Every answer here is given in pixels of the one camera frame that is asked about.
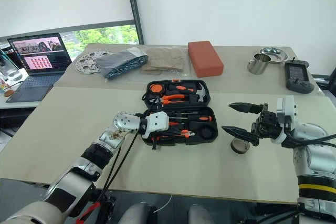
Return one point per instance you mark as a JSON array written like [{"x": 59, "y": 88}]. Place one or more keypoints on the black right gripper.
[{"x": 269, "y": 125}]

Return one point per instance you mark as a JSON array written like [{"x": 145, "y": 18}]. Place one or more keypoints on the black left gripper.
[{"x": 150, "y": 134}]

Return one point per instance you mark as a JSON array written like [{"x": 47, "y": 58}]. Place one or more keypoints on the orange black utility knife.
[{"x": 181, "y": 135}]

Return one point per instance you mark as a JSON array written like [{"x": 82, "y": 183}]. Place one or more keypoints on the small orange screwdriver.
[{"x": 175, "y": 124}]

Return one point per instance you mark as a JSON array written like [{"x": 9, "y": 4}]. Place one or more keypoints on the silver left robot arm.
[{"x": 126, "y": 121}]

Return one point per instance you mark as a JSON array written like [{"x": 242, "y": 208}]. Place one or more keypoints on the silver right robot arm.
[{"x": 309, "y": 132}]

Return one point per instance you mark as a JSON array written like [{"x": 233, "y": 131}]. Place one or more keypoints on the black tool case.
[{"x": 207, "y": 132}]

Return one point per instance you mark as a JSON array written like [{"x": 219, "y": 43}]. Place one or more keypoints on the grey tape roll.
[{"x": 240, "y": 148}]

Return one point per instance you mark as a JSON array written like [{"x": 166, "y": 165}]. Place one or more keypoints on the claw hammer with black grip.
[{"x": 200, "y": 91}]

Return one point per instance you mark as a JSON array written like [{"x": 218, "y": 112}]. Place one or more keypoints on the orange black tape measure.
[{"x": 157, "y": 89}]

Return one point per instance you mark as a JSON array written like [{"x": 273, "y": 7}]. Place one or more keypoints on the stainless steel cup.
[{"x": 258, "y": 65}]

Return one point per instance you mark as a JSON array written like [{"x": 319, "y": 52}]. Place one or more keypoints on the grey rounded robot knee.
[
  {"x": 140, "y": 214},
  {"x": 200, "y": 216}
]

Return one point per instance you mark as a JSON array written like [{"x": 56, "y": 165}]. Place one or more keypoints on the red rectangular block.
[{"x": 206, "y": 58}]

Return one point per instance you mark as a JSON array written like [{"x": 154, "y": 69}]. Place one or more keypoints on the dark grey handheld controller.
[{"x": 299, "y": 75}]

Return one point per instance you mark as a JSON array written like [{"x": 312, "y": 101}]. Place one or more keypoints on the stainless steel bowl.
[{"x": 277, "y": 54}]

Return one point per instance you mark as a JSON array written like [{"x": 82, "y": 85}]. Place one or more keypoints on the beige bagged cloth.
[{"x": 165, "y": 60}]

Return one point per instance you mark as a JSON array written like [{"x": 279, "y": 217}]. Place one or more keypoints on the dark blue bagged cloth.
[{"x": 120, "y": 62}]

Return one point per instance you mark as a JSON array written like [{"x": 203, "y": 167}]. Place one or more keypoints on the black equipment beside table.
[{"x": 328, "y": 82}]

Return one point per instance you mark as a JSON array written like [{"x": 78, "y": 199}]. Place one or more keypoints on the round perforated metal plate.
[{"x": 85, "y": 62}]

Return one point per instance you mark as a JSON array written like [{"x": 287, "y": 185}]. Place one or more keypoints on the open laptop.
[{"x": 42, "y": 56}]

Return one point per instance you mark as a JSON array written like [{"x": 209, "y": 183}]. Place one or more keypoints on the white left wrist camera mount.
[{"x": 157, "y": 121}]

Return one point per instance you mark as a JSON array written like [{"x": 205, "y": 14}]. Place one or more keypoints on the dark window frame post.
[{"x": 134, "y": 6}]

